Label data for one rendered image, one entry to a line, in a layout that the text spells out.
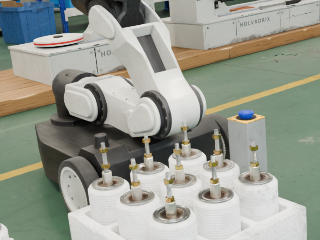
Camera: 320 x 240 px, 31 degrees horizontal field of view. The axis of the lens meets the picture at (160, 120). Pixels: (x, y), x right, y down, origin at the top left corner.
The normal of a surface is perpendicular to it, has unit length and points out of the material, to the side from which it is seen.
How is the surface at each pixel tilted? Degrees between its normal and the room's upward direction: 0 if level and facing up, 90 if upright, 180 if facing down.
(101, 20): 90
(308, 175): 0
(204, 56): 90
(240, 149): 90
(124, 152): 45
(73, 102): 90
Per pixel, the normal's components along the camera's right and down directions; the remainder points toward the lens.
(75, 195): -0.80, 0.25
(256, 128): 0.60, 0.17
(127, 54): -0.58, 0.62
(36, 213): -0.10, -0.95
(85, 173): 0.31, -0.58
